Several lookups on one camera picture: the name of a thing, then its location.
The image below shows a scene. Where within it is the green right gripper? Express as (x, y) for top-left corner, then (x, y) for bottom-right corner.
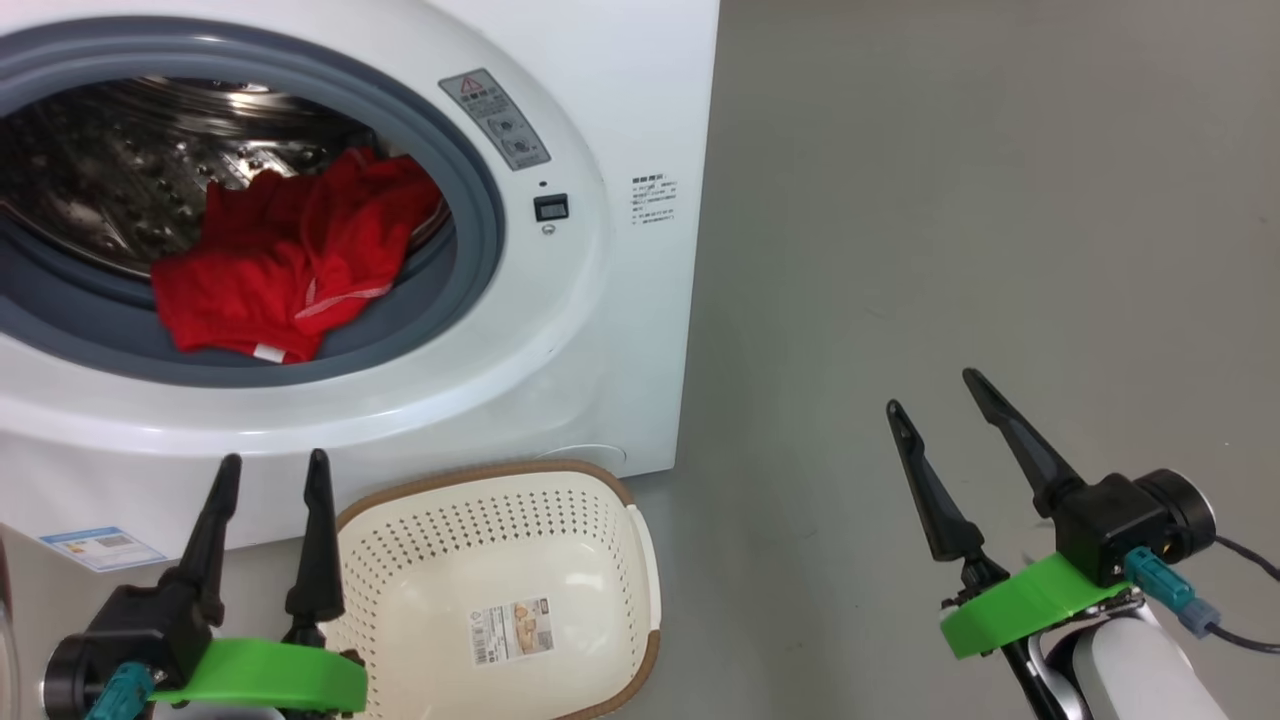
(885, 367), (1142, 662)

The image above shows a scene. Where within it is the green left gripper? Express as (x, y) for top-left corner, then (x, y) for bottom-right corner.
(148, 447), (370, 717)

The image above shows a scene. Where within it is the black glass washing machine door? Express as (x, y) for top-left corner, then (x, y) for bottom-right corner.
(0, 540), (19, 720)

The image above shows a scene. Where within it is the red garment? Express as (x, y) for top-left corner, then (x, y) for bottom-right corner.
(150, 147), (447, 365)

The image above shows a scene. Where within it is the cream perforated laundry basket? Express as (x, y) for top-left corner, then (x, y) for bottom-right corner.
(325, 459), (663, 720)

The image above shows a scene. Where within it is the basket product label sticker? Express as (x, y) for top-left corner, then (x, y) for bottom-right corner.
(471, 597), (555, 669)

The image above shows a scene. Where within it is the grey rubber door gasket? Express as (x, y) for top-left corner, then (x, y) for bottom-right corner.
(0, 17), (505, 390)

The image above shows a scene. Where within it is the white front-load washing machine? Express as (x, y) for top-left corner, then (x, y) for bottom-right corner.
(0, 0), (722, 553)

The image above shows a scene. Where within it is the steel washing drum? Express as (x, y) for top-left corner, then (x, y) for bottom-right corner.
(0, 76), (453, 281)

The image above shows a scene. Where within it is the blue energy label sticker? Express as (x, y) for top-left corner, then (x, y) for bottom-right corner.
(39, 526), (169, 574)

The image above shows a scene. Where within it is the grey warning sticker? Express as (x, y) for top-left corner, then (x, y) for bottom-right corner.
(437, 67), (553, 172)

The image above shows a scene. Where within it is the left arm teal-plug cable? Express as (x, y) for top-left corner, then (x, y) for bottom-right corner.
(84, 661), (157, 720)

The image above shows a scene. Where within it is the arm teal-plug cable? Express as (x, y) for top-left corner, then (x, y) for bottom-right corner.
(84, 661), (157, 720)
(1124, 534), (1280, 657)

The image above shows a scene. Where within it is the right arm teal-plug cable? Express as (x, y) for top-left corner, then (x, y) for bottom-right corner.
(1124, 534), (1280, 657)

